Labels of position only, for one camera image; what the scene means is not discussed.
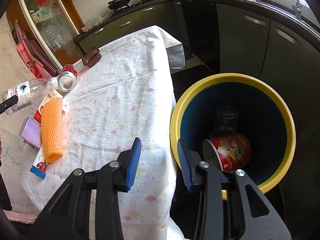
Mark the purple cardboard box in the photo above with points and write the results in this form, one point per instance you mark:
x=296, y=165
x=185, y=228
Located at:
x=30, y=132

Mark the gas stove top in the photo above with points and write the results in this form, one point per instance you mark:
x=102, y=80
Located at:
x=120, y=8

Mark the tall chrome kitchen faucet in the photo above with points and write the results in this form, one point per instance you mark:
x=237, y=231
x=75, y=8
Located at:
x=297, y=8

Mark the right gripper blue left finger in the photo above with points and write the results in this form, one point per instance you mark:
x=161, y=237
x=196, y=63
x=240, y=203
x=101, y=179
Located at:
x=132, y=162

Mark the black wok with lid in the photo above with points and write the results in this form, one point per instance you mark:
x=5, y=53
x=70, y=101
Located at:
x=116, y=4

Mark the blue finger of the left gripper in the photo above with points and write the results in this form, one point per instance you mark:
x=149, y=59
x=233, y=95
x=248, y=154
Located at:
x=8, y=103

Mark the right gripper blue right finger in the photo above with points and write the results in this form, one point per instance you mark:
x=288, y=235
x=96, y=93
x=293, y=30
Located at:
x=185, y=163

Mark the green lower kitchen cabinets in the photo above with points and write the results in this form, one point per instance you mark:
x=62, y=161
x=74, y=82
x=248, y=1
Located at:
x=237, y=36

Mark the orange foam mesh sleeve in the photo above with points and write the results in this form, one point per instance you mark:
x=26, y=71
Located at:
x=51, y=130

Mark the red checkered apron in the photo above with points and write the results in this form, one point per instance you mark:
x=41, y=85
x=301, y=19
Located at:
x=35, y=66

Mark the white blue snack wrapper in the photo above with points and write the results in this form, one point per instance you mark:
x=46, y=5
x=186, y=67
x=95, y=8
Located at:
x=39, y=166

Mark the plastic bag on counter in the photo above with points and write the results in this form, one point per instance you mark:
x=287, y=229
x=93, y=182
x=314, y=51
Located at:
x=93, y=22

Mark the white floral tablecloth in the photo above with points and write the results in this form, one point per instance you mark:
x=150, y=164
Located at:
x=128, y=94

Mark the brown plastic tray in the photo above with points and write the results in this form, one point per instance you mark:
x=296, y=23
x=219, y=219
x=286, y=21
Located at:
x=92, y=57

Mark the red white milk carton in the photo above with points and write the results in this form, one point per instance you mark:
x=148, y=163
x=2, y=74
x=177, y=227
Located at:
x=52, y=94

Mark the red instant noodle cup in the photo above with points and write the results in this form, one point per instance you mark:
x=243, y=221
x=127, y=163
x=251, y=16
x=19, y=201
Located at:
x=227, y=152

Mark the red cola can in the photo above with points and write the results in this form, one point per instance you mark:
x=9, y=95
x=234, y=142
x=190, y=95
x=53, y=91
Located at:
x=67, y=78

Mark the clear plastic water bottle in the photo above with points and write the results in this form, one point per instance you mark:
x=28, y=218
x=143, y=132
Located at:
x=29, y=93

